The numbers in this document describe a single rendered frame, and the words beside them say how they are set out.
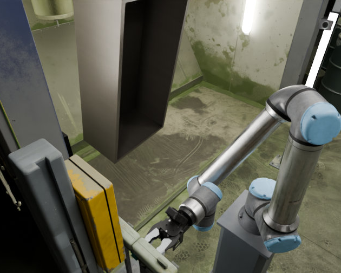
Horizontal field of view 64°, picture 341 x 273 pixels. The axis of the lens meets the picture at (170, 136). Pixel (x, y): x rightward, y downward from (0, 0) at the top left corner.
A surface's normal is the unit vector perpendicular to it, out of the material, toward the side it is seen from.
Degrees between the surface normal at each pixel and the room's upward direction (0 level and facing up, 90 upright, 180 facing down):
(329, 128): 82
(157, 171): 0
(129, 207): 0
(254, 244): 0
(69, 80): 57
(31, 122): 90
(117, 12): 90
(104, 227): 90
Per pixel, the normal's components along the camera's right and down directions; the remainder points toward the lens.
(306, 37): -0.67, 0.45
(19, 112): 0.74, 0.42
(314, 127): 0.08, 0.51
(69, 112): 0.62, -0.07
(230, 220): 0.00, -0.79
